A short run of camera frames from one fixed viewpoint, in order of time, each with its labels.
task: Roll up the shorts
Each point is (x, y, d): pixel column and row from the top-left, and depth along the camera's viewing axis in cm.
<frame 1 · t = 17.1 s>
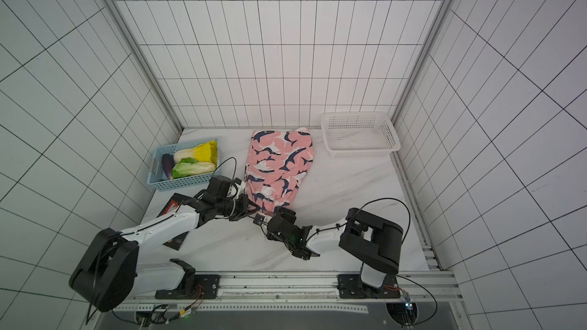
left hand: (255, 211, 83), fingers closed
right hand: (270, 217, 87), fingers open
white plastic mesh basket: (359, 134, 120), on the table
pink shark print shorts: (277, 162, 106), on the table
yellow napa cabbage toy: (203, 152, 101), point 8 cm above the table
green napa cabbage toy: (190, 166, 97), point 8 cm above the table
purple eggplant toy: (169, 162, 105), point 2 cm above the table

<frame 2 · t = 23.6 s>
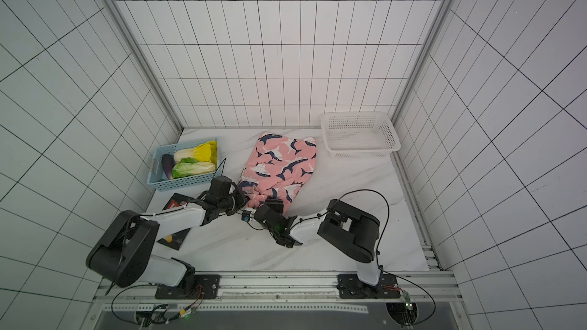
left hand: (248, 201, 92), fingers closed
right hand: (263, 203, 90), fingers open
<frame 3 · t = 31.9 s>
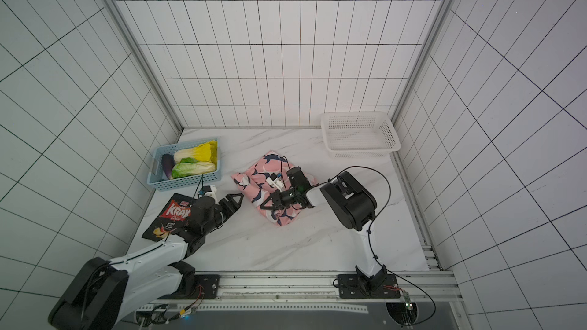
left hand: (238, 202, 88), fingers open
right hand: (257, 210, 87), fingers closed
pink shark print shorts: (254, 182, 98), point 2 cm above the table
the other named things where they were.

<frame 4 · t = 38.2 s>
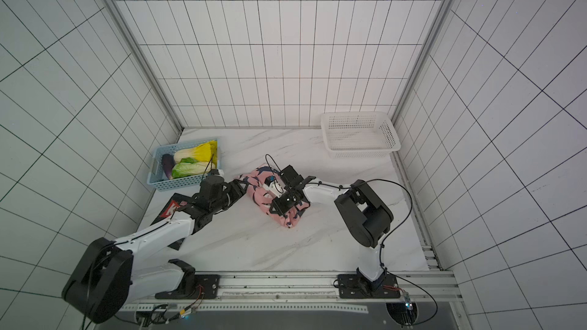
left hand: (243, 190, 88), fingers open
right hand: (265, 212, 88), fingers closed
